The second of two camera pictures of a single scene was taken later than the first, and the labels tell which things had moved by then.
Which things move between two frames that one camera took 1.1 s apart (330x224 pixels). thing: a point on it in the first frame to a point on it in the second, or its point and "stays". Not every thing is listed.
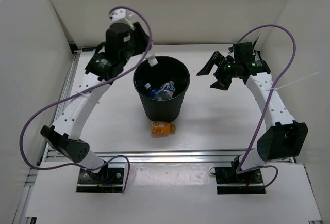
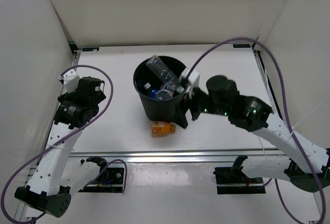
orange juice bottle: (159, 127) stays
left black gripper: (143, 42) to (67, 96)
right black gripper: (222, 83) to (182, 108)
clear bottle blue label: (151, 92) stays
